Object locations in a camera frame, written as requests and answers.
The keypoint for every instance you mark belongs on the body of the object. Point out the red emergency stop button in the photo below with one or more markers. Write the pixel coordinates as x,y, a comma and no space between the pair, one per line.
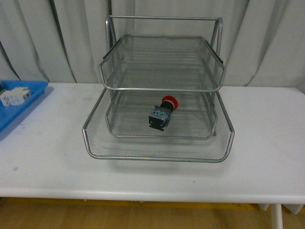
161,115

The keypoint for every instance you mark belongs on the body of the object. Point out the silver mesh tray rack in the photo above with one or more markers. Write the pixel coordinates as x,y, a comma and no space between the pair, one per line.
159,95

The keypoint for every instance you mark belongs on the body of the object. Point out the white curtain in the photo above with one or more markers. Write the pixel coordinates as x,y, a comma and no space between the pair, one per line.
64,41

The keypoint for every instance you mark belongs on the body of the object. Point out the white circuit breaker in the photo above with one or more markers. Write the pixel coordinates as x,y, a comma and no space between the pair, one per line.
16,96

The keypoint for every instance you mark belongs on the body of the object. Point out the blue plastic tray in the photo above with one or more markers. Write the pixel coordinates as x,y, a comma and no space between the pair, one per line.
12,116

